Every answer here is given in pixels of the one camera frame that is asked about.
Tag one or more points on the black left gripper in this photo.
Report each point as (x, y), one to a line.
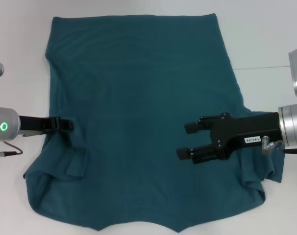
(34, 123)

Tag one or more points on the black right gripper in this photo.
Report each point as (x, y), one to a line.
(246, 132)

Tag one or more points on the teal blue t-shirt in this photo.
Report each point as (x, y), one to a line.
(143, 98)

